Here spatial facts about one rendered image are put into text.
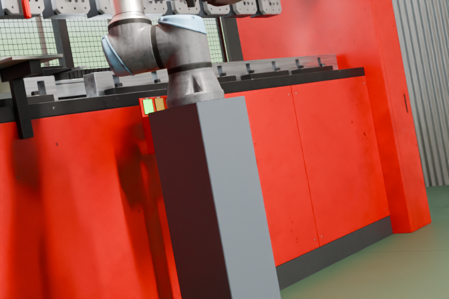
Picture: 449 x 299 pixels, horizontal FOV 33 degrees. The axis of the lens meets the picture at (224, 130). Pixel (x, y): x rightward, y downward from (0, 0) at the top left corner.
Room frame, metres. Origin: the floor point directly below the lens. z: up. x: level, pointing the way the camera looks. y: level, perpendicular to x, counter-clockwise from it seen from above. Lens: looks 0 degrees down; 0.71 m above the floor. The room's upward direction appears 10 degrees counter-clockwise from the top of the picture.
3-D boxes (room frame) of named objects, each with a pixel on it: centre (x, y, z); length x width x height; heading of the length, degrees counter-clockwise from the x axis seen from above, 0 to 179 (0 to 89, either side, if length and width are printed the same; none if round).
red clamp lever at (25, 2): (2.45, 0.55, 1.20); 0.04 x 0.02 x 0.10; 51
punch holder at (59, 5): (2.66, 0.46, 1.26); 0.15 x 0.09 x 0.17; 141
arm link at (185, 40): (1.97, 0.07, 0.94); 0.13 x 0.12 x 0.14; 81
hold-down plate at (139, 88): (2.80, 0.28, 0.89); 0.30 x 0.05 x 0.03; 141
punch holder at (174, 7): (3.12, 0.09, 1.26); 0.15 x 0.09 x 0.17; 141
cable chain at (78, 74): (3.22, 0.53, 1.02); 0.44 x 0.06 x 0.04; 141
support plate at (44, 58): (2.27, 0.59, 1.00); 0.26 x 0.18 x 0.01; 51
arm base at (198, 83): (1.97, 0.06, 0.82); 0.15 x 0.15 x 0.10
